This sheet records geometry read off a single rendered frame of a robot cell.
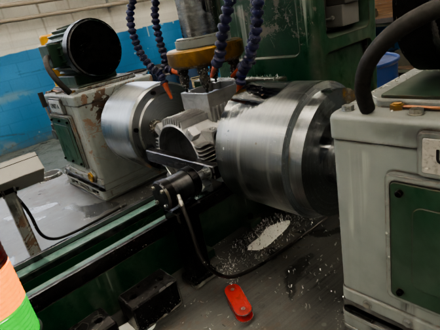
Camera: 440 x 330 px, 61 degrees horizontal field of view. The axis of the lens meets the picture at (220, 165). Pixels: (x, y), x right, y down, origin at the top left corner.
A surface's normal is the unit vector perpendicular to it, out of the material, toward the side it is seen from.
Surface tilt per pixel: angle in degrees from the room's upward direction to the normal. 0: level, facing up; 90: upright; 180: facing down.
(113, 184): 90
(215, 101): 90
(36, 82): 90
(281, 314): 0
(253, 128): 54
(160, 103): 90
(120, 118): 62
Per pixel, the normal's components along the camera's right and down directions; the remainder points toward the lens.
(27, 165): 0.40, -0.46
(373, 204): -0.73, 0.37
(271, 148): -0.74, 0.04
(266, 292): -0.18, -0.91
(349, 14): 0.67, 0.16
